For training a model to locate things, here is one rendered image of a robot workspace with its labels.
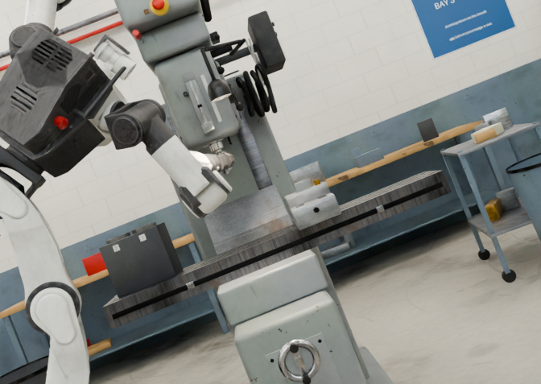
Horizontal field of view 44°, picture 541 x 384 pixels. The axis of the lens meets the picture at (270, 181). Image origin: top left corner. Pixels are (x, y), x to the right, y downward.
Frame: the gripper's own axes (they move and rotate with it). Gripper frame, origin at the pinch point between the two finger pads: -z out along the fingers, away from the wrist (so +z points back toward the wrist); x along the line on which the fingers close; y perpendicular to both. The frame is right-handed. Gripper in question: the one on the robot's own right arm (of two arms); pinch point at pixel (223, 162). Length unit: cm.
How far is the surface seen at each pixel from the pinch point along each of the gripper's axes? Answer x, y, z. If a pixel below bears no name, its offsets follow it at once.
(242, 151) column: 7.9, -3.2, -37.1
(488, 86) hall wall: -64, 3, -492
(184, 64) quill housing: -4.3, -35.4, 8.5
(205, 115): -6.0, -16.1, 11.5
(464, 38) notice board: -60, -50, -491
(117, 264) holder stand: 41, 20, 23
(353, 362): -31, 71, 31
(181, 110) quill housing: 2.0, -21.0, 11.2
